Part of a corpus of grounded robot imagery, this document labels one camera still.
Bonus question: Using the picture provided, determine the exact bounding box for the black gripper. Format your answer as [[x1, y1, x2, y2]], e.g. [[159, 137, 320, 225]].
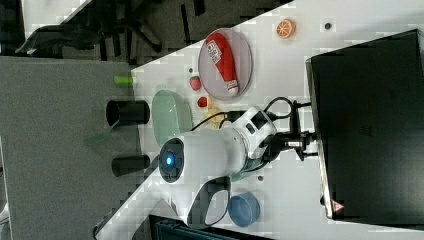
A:
[[263, 131, 318, 161]]

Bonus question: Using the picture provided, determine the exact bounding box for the black toaster oven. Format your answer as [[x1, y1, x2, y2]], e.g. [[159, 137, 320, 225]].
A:
[[306, 29, 424, 229]]

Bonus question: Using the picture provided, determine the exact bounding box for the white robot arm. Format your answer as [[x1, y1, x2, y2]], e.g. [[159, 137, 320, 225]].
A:
[[145, 106, 316, 229]]

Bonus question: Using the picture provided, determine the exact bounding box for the green metal mug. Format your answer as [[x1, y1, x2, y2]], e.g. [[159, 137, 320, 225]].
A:
[[230, 168, 260, 182]]

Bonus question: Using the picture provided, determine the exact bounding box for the blue cup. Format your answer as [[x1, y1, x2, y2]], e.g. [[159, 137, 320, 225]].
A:
[[227, 192, 261, 227]]

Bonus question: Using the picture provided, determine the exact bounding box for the peeled toy banana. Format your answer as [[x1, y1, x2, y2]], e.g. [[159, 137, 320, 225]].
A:
[[206, 96, 225, 129]]

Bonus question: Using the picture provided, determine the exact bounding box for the small toy strawberry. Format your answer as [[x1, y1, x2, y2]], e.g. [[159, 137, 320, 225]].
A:
[[197, 97, 208, 108]]

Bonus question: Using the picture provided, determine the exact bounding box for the orange slice toy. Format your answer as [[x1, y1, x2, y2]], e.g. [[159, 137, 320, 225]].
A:
[[276, 19, 296, 39]]

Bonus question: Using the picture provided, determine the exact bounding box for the large toy strawberry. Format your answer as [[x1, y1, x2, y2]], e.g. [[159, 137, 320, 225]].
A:
[[189, 76, 202, 91]]

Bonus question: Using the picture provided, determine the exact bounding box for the green perforated colander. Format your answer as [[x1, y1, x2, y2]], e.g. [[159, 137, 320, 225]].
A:
[[152, 90, 193, 146]]

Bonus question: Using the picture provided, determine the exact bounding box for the red ketchup bottle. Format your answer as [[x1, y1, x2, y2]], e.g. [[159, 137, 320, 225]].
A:
[[206, 32, 239, 96]]

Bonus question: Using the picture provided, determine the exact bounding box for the small black cup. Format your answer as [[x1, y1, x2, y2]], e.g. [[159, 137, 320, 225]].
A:
[[111, 155, 150, 177]]

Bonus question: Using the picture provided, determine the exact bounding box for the large black pot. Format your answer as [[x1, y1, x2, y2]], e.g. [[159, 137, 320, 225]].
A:
[[106, 100, 150, 126]]

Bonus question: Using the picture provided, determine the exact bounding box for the green marker cap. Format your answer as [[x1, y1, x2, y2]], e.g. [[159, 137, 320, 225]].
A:
[[114, 76, 135, 86]]

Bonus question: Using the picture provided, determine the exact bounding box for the green slotted spatula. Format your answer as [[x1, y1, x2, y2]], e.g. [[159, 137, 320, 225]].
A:
[[84, 121, 118, 146]]

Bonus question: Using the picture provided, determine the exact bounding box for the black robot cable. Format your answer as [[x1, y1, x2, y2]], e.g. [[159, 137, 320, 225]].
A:
[[189, 96, 313, 133]]

